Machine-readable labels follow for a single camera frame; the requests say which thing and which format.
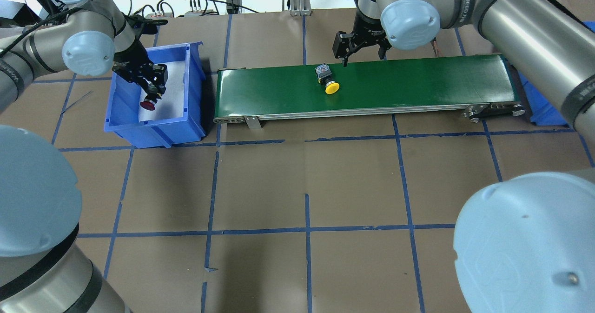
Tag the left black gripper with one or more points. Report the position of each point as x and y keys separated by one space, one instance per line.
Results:
x=135 y=60

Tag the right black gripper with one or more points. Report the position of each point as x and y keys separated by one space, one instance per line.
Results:
x=367 y=32

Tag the green conveyor belt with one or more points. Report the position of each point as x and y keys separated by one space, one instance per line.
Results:
x=480 y=86

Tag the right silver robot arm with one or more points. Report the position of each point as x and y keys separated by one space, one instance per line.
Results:
x=525 y=245

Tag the blue source bin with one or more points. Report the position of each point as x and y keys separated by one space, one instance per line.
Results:
x=160 y=116

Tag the black power adapter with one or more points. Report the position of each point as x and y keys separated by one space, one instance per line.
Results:
x=233 y=6

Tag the red push button switch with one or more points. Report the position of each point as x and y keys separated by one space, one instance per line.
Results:
x=149 y=103

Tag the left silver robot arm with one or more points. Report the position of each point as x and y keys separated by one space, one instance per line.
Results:
x=42 y=268

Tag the yellow push button switch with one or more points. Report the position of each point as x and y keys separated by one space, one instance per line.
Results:
x=326 y=79

